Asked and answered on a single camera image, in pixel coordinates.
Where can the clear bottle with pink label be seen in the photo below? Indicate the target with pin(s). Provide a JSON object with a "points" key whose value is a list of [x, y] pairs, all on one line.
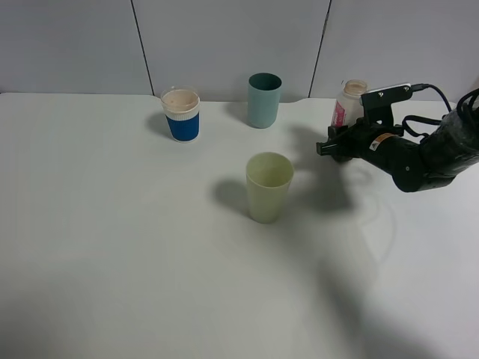
{"points": [[348, 107]]}

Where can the blue ribbed paper cup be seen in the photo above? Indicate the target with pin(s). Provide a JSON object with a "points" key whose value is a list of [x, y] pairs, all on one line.
{"points": [[181, 106]]}

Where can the teal plastic cup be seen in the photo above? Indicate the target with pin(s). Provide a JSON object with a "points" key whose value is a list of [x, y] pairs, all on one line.
{"points": [[264, 93]]}

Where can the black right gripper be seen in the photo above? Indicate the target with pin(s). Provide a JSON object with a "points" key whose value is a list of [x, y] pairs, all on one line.
{"points": [[363, 140]]}

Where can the pale green plastic cup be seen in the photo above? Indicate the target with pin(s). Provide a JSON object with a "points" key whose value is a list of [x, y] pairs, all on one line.
{"points": [[268, 178]]}

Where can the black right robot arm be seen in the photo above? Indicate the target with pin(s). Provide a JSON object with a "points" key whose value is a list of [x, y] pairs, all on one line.
{"points": [[420, 153]]}

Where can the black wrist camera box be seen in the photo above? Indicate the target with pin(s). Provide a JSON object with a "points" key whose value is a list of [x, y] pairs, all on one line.
{"points": [[377, 103]]}

